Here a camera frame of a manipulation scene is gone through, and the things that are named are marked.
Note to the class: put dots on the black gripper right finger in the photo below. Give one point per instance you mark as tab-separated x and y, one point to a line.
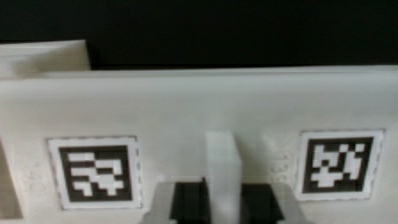
269	205

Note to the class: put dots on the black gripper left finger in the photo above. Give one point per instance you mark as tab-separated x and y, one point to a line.
180	205

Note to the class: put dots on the white cabinet door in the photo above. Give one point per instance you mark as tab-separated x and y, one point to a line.
111	130

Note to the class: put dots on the white cabinet body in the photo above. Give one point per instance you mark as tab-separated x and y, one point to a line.
35	58

